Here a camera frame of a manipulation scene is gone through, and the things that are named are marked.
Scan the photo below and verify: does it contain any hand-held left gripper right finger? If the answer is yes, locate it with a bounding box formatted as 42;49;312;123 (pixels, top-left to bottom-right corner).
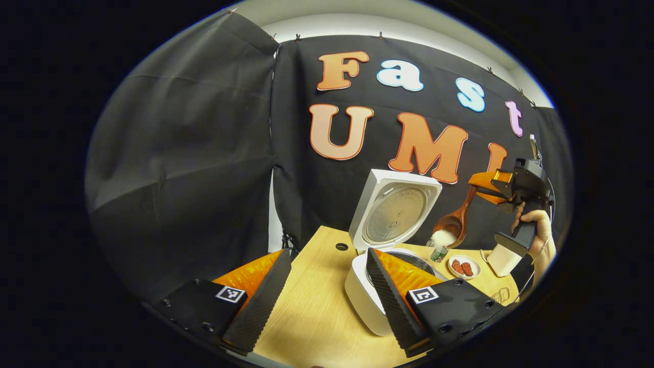
365;248;511;358

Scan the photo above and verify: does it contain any wooden spoon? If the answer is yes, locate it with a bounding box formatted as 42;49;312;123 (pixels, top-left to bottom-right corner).
433;184;479;249

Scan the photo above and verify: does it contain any white rice cooker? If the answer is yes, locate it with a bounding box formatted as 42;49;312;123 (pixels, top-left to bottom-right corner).
345;169;450;337

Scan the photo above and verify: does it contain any white round plate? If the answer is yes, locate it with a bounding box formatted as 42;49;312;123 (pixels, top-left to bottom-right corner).
448;255;481;280

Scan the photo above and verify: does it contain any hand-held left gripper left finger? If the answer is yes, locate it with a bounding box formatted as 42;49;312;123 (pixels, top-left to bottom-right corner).
148;249;292;357

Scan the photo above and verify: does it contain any white rice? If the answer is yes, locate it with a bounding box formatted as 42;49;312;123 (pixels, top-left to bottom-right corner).
428;229;457;249

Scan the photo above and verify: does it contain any white toaster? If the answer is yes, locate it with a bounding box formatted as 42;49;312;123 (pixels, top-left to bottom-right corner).
486;244;522;278

